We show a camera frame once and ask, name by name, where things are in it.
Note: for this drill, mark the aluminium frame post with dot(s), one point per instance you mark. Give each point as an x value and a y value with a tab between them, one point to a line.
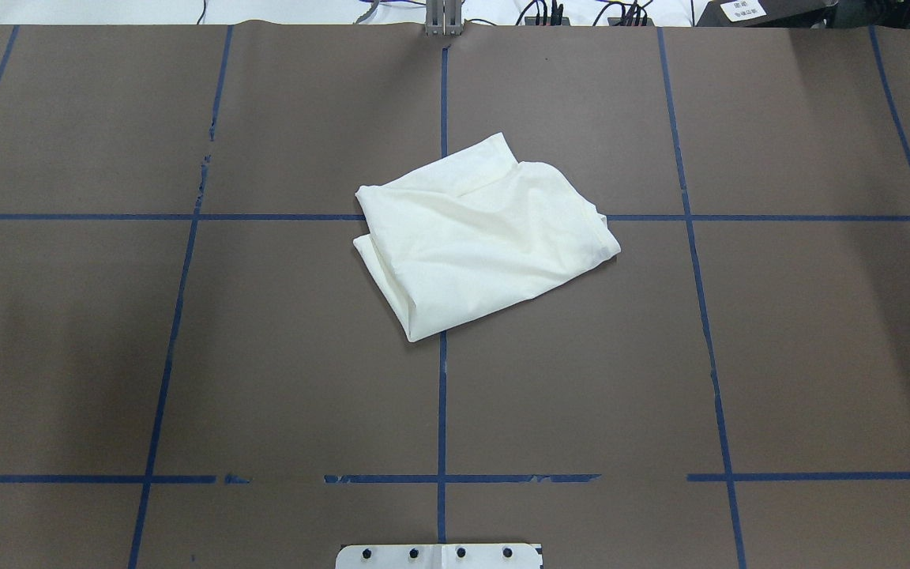
443	18

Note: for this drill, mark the cream long sleeve shirt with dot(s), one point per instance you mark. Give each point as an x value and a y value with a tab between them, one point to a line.
476	232

